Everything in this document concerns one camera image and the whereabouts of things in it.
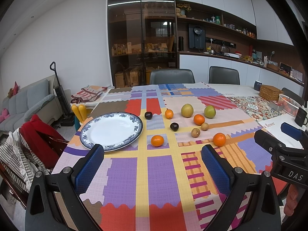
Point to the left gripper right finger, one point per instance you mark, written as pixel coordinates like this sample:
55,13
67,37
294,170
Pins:
262,211

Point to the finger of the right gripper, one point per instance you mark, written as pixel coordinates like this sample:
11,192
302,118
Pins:
270,143
292,131

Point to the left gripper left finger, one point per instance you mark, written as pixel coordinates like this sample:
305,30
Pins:
43,211

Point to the orange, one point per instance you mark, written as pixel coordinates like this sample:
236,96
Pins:
199,119
157,141
219,139

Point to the brown kiwi back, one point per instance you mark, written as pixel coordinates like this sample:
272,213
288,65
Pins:
204,126

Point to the brown kiwi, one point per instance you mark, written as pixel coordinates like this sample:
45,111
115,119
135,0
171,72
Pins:
195,132
204,126

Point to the green pomelo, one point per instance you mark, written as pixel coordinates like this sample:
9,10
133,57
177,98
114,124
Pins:
209,111

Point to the brown kiwi front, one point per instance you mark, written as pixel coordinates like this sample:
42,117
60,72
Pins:
195,132

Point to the yellow-green pomelo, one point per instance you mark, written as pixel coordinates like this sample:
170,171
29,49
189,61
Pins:
187,110

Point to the dark plum front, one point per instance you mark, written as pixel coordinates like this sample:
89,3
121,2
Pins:
174,126

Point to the dark plum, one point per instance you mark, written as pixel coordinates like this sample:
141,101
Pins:
174,126
148,115

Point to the small orange tangerine back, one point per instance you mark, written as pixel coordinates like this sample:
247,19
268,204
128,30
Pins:
169,114

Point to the dark plum back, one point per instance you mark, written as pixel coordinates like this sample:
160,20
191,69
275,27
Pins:
148,115

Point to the person right hand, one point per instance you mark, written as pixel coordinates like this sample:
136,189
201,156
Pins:
291,200

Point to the black mug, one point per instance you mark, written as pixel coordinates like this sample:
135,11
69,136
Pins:
301,117

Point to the patterned tile placemat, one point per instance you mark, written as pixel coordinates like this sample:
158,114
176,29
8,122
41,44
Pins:
256,107

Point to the wicker basket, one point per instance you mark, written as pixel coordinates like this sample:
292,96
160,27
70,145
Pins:
270,93

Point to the striped grey garment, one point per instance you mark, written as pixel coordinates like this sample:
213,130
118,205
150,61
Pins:
19,160

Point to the dark blue mug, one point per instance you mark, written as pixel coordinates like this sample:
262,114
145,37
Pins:
257,85

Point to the red jacket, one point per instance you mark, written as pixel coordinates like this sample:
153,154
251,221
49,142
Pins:
43,140

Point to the grey chair right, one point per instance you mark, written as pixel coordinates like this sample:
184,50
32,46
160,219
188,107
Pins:
223,75

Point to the grey chair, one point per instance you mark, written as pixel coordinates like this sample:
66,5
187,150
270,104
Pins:
223,75
171,76

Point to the black stick vacuum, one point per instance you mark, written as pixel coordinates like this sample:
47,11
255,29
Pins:
68,117

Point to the blue white porcelain plate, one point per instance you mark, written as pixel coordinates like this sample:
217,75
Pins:
113,131

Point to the yellow child chair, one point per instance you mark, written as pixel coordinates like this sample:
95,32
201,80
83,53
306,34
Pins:
80,112

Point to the colourful patchwork tablecloth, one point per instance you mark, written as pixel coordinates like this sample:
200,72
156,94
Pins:
142,187

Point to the grey sofa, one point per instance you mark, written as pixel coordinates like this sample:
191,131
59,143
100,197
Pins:
37,98

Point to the grey chair left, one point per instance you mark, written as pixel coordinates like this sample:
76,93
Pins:
171,76

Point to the striped cloth pile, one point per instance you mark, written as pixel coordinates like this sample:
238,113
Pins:
89,93

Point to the black coffee machine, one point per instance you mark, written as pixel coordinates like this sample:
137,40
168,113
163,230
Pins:
197,37

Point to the glass display cabinet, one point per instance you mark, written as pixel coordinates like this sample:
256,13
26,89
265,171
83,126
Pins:
142,37

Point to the white wire basket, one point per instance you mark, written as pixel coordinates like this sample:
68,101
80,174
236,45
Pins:
290,105

